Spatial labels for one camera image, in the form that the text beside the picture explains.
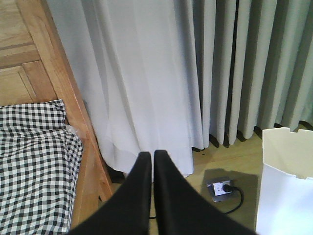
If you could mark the black white checkered bedding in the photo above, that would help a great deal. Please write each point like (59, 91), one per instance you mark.
(39, 166)

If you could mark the grey pleated curtain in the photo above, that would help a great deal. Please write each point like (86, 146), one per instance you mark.
(254, 63)

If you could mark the wooden bed frame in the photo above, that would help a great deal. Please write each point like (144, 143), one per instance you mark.
(34, 68)

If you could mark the white sheer curtain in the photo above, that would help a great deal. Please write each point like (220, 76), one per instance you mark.
(134, 62)

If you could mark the white plastic trash bin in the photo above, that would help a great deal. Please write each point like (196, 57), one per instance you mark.
(285, 202)

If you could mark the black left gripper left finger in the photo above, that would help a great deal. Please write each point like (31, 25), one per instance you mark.
(127, 212)

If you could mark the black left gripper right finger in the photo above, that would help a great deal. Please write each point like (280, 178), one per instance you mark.
(180, 210)

